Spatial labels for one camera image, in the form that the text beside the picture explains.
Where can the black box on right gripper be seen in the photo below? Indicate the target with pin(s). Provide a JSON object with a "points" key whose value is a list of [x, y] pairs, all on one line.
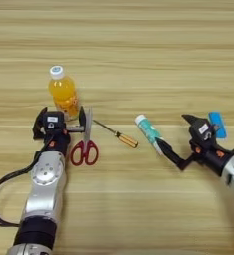
{"points": [[204, 136]]}

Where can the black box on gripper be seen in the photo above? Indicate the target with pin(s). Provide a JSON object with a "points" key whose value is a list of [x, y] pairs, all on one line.
{"points": [[52, 123], [204, 136]]}

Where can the orange juice bottle white cap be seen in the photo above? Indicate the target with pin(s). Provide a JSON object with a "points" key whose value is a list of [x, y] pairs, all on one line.
{"points": [[62, 93]]}

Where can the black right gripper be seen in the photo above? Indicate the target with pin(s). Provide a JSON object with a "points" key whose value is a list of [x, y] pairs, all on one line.
{"points": [[211, 156]]}

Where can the blue eraser block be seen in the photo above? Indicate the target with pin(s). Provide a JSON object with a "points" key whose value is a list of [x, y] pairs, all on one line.
{"points": [[219, 121]]}

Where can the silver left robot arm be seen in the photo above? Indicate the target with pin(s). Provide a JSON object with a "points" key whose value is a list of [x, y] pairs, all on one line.
{"points": [[45, 186]]}

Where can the white green tube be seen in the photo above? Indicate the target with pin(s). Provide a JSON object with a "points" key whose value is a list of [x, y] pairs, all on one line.
{"points": [[147, 127]]}

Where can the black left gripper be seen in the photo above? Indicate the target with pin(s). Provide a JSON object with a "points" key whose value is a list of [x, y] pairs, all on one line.
{"points": [[57, 141]]}

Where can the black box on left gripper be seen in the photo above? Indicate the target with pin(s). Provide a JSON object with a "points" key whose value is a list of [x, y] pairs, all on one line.
{"points": [[52, 123]]}

